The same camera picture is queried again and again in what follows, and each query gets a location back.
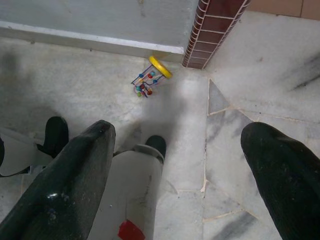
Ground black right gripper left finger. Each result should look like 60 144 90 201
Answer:
0 119 117 240

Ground white robot leg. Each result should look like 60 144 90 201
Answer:
0 116 70 177
88 134 167 240

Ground white skirting board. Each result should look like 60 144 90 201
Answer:
0 20 185 55

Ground colourful bead maze toy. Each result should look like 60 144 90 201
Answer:
131 55 173 99

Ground white robot left leg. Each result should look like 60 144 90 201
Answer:
0 116 70 177

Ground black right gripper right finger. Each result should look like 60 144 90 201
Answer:
240 121 320 240

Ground white robot right leg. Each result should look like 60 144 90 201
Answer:
88 134 167 240

